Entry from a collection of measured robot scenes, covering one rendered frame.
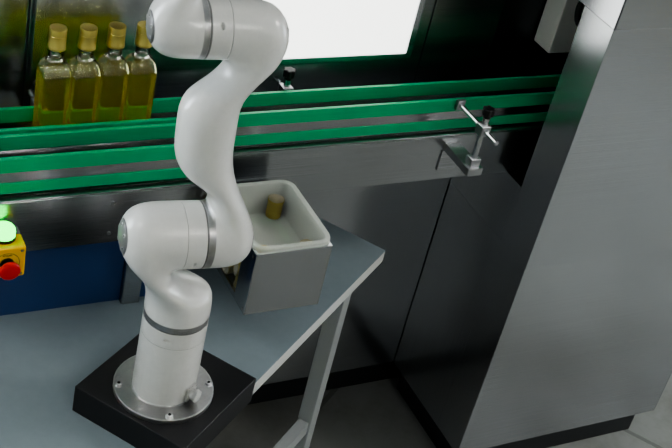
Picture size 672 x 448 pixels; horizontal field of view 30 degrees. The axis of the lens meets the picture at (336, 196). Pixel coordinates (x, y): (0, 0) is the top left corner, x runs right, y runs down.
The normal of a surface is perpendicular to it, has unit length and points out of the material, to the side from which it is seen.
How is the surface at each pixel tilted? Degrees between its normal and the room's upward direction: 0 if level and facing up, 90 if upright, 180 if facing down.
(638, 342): 90
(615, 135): 90
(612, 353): 90
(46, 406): 0
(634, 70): 90
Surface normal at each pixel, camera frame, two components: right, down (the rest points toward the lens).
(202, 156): 0.00, 0.53
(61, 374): 0.21, -0.81
